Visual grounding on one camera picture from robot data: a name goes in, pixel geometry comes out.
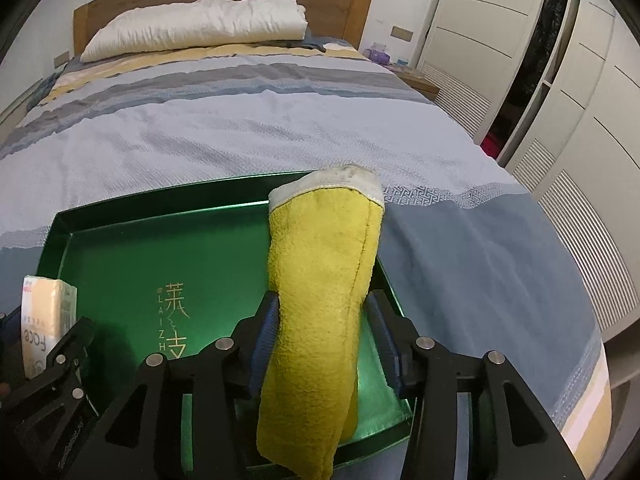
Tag white pillow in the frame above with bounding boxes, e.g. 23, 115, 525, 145
80, 0, 308, 63

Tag wooden headboard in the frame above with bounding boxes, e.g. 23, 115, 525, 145
73, 0, 378, 58

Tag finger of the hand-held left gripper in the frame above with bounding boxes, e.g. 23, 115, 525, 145
0, 316, 97, 413
0, 310, 26, 396

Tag wooden nightstand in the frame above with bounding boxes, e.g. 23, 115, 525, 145
395, 67, 441, 101

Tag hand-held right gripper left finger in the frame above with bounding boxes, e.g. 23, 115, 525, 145
82, 291, 281, 480

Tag yellow tissue packet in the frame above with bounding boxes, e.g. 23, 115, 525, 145
20, 275, 79, 380

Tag green tray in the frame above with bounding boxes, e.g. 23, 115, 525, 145
37, 170, 416, 471

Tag white louvered wardrobe door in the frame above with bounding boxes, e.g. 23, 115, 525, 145
505, 0, 640, 331

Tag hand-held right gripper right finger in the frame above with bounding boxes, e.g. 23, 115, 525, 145
365, 289, 588, 480

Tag yellow towel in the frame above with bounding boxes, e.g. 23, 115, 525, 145
256, 164, 386, 480

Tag striped bed sheet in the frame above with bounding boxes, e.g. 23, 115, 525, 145
0, 42, 613, 441

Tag dark hanging clothes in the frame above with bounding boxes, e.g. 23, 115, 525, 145
500, 0, 571, 111

